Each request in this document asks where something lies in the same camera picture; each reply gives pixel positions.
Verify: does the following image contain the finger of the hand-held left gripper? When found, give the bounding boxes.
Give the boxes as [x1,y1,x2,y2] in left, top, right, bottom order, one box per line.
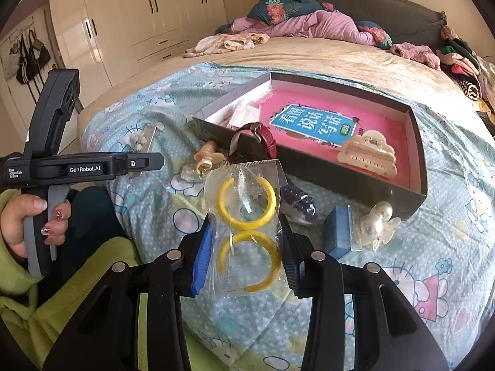
[127,152,165,174]

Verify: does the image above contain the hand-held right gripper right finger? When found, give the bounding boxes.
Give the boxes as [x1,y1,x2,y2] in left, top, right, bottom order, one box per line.
[278,212,451,371]

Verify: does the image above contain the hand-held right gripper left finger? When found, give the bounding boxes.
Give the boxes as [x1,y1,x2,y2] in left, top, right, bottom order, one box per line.
[42,216,213,371]

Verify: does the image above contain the long hair clip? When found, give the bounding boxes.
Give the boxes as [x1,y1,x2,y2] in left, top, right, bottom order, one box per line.
[132,124,160,180]

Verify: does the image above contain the small blue box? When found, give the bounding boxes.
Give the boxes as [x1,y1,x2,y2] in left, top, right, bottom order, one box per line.
[323,205,363,262]

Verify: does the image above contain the yellow hoop earrings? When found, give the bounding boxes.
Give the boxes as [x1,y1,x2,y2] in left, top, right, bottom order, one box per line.
[203,159,289,302]

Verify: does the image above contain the bagged dark hair clip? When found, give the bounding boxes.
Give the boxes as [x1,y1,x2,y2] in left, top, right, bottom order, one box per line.
[280,183,320,225]

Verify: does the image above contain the pearl hair clip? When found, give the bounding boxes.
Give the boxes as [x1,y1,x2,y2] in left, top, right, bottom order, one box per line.
[358,200,402,250]

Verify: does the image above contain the grey cardboard box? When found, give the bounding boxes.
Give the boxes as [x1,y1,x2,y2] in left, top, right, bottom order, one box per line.
[192,71,429,221]

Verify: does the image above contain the brown watch strap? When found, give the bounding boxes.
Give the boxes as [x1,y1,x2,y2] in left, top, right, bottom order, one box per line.
[228,122,278,164]

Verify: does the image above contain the person's left hand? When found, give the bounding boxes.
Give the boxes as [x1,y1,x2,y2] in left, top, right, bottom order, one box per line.
[0,194,72,258]

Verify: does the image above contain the small clear plastic packet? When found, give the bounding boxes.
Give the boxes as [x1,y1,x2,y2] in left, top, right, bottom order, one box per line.
[180,164,206,185]

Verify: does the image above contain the peach hair clip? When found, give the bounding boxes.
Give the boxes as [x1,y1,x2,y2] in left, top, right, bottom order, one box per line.
[193,141,226,175]

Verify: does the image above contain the black striped hanging handbag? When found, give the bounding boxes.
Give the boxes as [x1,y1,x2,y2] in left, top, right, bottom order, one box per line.
[15,36,40,85]

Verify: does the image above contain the dark hanging handbag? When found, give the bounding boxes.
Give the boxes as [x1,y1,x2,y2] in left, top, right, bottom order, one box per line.
[31,31,52,69]

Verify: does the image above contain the light hanging bag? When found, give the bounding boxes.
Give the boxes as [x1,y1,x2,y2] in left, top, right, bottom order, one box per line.
[2,43,20,80]

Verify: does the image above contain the person's dark trouser leg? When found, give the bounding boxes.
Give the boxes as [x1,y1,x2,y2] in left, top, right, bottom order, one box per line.
[69,185,133,250]

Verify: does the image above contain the white paper packet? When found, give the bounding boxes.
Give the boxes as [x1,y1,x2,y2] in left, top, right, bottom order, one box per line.
[226,100,262,129]

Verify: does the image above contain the cream hair claw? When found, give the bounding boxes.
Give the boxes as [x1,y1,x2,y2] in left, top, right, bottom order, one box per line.
[338,129,398,181]

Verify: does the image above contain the person's green fleece jacket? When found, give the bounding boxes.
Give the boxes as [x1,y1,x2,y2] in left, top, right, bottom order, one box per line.
[0,236,217,371]

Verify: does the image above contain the cream wardrobe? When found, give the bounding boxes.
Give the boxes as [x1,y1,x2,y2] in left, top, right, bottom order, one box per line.
[48,0,229,97]

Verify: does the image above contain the cartoon cat printed blanket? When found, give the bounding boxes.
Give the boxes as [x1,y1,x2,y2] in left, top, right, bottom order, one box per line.
[83,62,495,371]

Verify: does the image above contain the peach patterned garment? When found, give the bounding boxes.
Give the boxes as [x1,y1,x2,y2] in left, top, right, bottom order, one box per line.
[183,33,270,57]

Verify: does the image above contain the pink book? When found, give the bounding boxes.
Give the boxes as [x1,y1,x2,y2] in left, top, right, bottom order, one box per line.
[247,87,413,191]

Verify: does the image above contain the beige bedspread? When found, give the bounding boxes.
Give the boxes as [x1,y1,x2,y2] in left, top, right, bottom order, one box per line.
[77,36,492,132]

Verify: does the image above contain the dark floral pillow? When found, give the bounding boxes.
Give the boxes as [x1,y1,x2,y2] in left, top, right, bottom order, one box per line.
[355,20,394,49]
[247,0,335,24]

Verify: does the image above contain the purple quilt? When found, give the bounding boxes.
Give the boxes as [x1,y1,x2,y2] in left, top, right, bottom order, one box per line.
[230,10,378,45]

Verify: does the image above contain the pink fuzzy garment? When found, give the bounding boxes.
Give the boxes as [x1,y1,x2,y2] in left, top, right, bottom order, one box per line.
[389,42,441,71]

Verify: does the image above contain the pile of clothes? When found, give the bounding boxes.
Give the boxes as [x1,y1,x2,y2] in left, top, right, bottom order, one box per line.
[437,25,495,124]

